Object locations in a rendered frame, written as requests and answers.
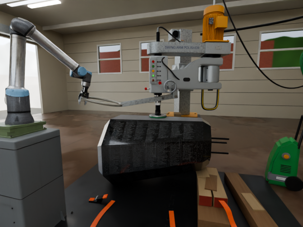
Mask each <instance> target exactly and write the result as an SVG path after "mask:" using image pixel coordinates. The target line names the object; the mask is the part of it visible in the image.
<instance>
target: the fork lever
mask: <svg viewBox="0 0 303 227"><path fill-rule="evenodd" d="M169 99H173V94H169V95H161V96H160V97H150V98H144V99H138V100H131V101H125V102H121V103H120V104H122V107H125V106H131V105H137V104H144V103H150V102H155V101H161V100H169Z"/></svg>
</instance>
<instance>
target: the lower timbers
mask: <svg viewBox="0 0 303 227"><path fill-rule="evenodd" d="M224 181H225V182H226V184H227V186H228V188H229V190H230V192H231V193H232V195H233V197H234V199H235V200H236V202H237V204H238V206H239V208H240V209H241V211H242V213H243V215H244V216H245V218H246V220H247V222H248V224H249V225H250V227H278V226H277V224H276V223H275V221H274V220H273V219H272V218H271V216H270V215H269V213H268V212H267V211H266V210H265V209H264V210H265V211H253V210H252V209H251V208H250V206H249V205H248V203H247V202H246V201H245V199H244V198H243V197H242V195H241V193H251V194H252V195H253V196H254V198H255V199H256V200H257V201H258V202H259V200H258V199H257V198H256V197H255V195H254V194H253V193H252V191H251V190H250V189H249V187H248V186H247V185H246V183H245V182H244V181H243V179H242V178H241V177H240V176H239V174H238V173H226V172H225V176H224ZM259 204H260V205H261V206H262V204H261V203H260V202H259ZM262 207H263V206H262ZM263 208H264V207H263ZM197 227H230V223H229V219H228V216H227V213H226V210H225V209H224V208H217V207H214V206H213V202H212V206H211V207H210V206H203V205H198V192H197Z"/></svg>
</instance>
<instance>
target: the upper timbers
mask: <svg viewBox="0 0 303 227"><path fill-rule="evenodd" d="M207 171H208V174H211V175H217V191H211V190H206V189H205V183H206V178H201V177H197V192H198V205H203V206H210V207H211V206H212V202H213V206H214V207H217V208H224V207H223V206H222V204H221V203H220V202H219V200H222V201H225V203H226V204H228V198H227V195H226V192H225V190H224V187H223V185H222V182H221V179H220V176H219V174H218V171H217V169H216V168H207Z"/></svg>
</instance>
